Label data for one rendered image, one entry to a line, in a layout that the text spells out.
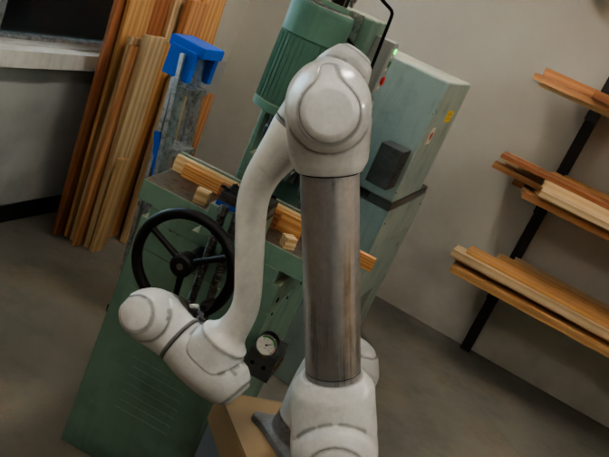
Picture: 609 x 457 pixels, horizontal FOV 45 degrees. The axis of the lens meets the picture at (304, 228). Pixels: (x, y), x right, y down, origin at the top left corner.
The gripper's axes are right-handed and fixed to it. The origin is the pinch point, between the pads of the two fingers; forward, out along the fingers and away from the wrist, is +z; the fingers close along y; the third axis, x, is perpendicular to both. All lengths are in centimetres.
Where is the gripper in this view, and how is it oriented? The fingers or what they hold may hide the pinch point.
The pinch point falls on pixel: (193, 310)
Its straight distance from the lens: 184.2
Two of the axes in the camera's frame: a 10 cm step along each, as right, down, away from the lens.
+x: -4.5, 8.9, -0.3
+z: 1.1, 0.9, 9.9
